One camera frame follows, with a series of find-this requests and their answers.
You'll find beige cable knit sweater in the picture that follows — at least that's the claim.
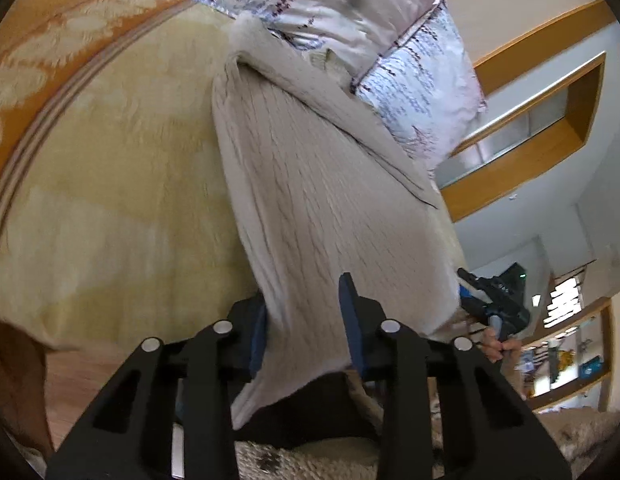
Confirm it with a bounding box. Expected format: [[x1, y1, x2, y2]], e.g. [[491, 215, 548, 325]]
[[211, 12, 471, 431]]

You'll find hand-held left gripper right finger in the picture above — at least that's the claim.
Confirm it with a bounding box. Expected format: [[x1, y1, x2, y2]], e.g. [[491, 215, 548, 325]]
[[338, 272, 573, 480]]

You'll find beige fluffy blanket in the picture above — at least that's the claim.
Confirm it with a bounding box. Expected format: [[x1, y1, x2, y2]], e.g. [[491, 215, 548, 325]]
[[234, 372, 620, 480]]

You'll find person's right hand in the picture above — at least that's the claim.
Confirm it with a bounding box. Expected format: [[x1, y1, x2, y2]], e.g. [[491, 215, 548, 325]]
[[481, 326, 523, 362]]

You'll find wooden wall trim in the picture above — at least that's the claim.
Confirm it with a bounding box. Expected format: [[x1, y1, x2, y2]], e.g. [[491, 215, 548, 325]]
[[471, 0, 619, 84]]

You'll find printed white pillow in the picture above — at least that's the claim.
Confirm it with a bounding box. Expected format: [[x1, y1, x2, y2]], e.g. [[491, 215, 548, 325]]
[[82, 0, 489, 177]]

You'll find wooden wall shelf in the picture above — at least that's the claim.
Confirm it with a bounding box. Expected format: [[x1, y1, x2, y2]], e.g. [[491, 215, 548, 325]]
[[510, 297, 616, 412]]

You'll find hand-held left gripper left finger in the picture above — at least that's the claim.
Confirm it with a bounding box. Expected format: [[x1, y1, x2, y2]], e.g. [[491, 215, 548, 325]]
[[45, 300, 269, 480]]

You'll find wooden wall niche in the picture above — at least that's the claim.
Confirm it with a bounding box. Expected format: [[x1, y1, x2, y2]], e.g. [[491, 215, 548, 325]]
[[436, 51, 607, 224]]

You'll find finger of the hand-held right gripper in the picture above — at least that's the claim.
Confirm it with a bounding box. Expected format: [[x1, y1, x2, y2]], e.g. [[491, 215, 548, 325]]
[[456, 267, 493, 323]]

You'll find yellow and orange patterned blanket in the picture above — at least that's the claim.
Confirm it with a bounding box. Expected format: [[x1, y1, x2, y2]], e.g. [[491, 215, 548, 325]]
[[0, 0, 263, 353]]

